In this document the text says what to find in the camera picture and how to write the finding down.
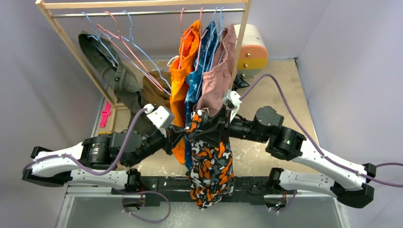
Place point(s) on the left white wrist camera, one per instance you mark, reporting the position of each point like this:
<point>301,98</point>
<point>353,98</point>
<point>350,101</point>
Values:
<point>160,116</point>

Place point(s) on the pink plastic tool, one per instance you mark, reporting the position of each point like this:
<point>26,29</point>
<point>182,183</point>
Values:
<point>104,114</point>

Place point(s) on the olive green shorts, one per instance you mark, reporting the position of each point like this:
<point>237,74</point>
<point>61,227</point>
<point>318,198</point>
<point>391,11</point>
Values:
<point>121,79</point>

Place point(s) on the camouflage orange black shorts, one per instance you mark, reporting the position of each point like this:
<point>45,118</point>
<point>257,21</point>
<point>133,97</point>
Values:
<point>211,175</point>

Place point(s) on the metal hanging rod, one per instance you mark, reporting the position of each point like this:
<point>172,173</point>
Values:
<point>143,13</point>

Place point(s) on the blue wire hanger far left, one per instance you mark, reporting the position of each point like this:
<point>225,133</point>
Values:
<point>96,36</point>

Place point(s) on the pink wire hanger left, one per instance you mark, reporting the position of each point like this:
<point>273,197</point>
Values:
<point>129,54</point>

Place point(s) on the white orange yellow drawer cabinet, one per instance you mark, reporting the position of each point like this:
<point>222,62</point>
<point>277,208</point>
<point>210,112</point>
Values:
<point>253,53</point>

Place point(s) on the pink shorts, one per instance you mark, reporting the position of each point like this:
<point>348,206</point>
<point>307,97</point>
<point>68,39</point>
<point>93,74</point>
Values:
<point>217,81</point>

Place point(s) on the blue patterned shorts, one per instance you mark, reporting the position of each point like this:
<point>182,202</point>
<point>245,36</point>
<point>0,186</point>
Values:
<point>189,100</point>

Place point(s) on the wooden clothes rack frame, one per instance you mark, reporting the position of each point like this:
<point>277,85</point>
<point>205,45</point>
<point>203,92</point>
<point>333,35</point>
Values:
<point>116,106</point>

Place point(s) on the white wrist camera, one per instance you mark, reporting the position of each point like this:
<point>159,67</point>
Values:
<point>231,99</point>
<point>160,116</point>

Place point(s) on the pink hanger holding orange shorts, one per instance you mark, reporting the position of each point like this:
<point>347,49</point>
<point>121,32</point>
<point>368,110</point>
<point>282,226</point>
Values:
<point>183,37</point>

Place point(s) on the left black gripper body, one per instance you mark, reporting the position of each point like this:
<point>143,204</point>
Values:
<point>169,141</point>

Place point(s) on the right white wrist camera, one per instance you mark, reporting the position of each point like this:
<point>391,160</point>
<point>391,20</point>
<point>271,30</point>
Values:
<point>231,99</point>

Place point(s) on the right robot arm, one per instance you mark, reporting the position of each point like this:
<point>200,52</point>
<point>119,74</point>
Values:
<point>346,181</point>

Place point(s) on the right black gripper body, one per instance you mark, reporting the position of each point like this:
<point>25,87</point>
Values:
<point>222,127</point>

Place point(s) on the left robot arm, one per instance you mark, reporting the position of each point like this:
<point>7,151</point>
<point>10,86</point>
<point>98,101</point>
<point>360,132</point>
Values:
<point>104,160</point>

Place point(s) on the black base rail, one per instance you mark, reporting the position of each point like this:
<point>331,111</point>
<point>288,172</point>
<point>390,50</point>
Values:
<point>254,190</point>

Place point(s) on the brown shorts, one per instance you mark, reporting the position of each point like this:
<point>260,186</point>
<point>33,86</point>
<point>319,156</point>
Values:
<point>152,95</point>

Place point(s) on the blue hanger holding pink shorts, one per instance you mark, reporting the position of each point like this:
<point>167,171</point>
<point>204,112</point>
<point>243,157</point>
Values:
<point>220,21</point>

